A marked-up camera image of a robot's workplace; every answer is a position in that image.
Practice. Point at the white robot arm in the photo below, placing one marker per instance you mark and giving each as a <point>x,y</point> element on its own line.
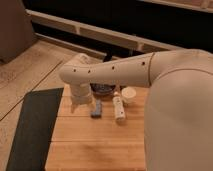
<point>178,115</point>

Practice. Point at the dark ceramic bowl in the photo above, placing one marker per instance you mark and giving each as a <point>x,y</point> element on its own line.
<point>102,89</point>

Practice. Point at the white plastic bottle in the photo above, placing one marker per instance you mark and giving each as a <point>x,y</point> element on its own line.
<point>118,107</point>

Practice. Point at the white paper cup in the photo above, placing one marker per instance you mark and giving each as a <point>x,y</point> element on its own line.
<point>128,94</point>

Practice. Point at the blue sponge block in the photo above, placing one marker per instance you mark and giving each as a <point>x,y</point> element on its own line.
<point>97,113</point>

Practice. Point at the dark floor mat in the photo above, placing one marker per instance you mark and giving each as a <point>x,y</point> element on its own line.
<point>34,130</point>

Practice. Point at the brown cabinet corner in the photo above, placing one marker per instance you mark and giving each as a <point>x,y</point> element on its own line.
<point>16,31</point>

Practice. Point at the wooden shelf rail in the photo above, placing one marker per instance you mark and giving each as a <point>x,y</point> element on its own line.
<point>124,40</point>

